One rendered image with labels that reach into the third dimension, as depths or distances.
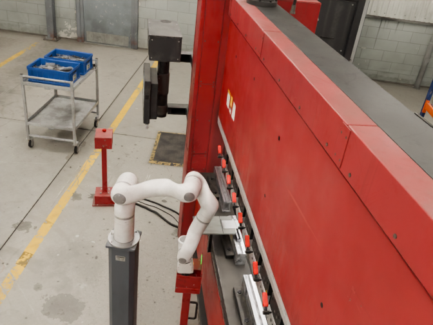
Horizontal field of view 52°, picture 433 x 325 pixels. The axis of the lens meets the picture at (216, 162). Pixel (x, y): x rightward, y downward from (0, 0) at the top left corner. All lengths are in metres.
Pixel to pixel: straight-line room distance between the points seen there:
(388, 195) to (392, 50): 8.85
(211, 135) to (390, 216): 2.53
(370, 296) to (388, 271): 0.12
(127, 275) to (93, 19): 7.65
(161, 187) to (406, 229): 1.61
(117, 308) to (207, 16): 2.06
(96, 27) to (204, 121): 6.73
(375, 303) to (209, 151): 2.54
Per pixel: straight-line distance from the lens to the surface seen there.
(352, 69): 1.89
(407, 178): 1.14
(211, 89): 3.37
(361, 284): 1.33
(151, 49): 3.40
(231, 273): 2.79
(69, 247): 4.28
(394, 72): 10.10
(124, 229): 2.67
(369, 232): 1.27
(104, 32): 9.94
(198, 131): 3.51
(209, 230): 2.88
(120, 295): 3.01
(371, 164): 1.22
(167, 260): 4.11
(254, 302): 2.53
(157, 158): 5.54
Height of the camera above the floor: 2.80
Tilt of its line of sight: 30 degrees down
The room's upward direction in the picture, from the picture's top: 7 degrees clockwise
